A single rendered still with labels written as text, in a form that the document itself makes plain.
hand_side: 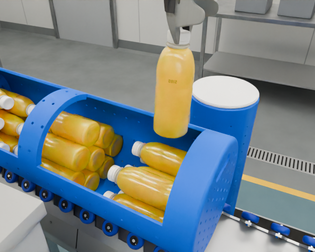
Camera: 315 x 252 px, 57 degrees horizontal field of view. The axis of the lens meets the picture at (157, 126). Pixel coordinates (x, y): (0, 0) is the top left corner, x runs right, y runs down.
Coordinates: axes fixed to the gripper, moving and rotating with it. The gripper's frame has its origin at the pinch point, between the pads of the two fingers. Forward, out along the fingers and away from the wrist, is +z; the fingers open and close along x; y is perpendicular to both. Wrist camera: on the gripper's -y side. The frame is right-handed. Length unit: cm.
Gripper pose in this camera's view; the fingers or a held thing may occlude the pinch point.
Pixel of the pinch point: (179, 31)
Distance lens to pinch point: 51.5
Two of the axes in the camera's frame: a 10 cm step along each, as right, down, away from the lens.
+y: 8.7, 2.8, -4.0
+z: 0.0, 8.2, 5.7
